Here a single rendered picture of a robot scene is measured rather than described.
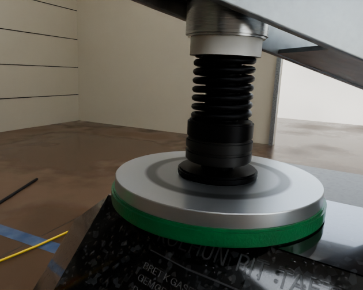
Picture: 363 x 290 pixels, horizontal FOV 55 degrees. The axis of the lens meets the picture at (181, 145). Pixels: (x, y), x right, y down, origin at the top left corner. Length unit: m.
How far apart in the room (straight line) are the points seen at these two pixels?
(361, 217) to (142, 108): 5.76
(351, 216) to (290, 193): 0.08
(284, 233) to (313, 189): 0.08
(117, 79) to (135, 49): 0.63
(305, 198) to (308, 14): 0.16
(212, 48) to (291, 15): 0.07
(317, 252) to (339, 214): 0.09
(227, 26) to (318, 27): 0.08
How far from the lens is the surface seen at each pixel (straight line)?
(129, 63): 6.17
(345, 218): 0.37
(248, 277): 0.29
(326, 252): 0.30
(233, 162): 0.33
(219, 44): 0.32
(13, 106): 5.92
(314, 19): 0.33
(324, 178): 0.50
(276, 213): 0.28
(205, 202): 0.29
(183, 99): 5.67
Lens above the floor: 1.00
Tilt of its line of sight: 12 degrees down
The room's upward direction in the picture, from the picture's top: 3 degrees clockwise
